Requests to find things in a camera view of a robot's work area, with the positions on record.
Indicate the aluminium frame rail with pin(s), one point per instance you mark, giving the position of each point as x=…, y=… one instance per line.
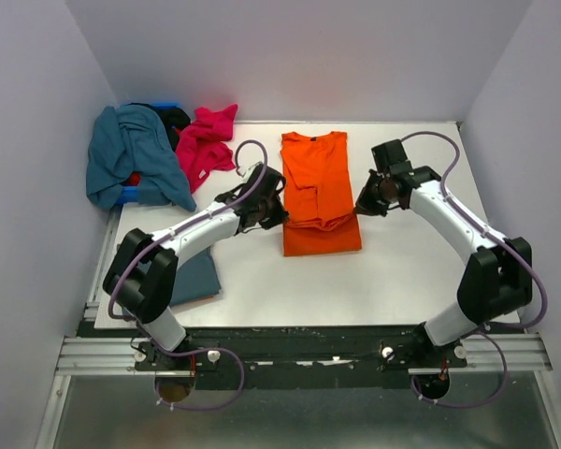
x=99, y=357

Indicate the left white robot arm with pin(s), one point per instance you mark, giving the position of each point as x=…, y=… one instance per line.
x=142, y=275

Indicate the orange t shirt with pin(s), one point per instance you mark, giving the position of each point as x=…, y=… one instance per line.
x=318, y=196

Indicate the magenta pink t shirt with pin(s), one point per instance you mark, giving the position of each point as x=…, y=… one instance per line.
x=202, y=146

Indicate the teal blue t shirt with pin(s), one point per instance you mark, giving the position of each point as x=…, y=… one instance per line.
x=132, y=139

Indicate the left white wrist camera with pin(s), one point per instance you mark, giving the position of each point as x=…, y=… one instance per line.
x=245, y=172

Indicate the blue plastic bin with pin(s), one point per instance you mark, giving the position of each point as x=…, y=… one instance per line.
x=129, y=192

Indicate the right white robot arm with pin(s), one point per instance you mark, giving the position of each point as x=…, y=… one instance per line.
x=496, y=279

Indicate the black t shirt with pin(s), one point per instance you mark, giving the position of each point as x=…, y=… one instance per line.
x=174, y=120

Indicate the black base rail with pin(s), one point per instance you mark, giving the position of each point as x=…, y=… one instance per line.
x=319, y=357

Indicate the grey blue t shirt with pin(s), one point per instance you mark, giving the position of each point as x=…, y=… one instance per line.
x=195, y=279

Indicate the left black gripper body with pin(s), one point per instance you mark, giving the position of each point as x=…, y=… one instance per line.
x=263, y=207

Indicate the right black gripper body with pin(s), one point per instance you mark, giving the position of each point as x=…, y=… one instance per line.
x=383, y=189

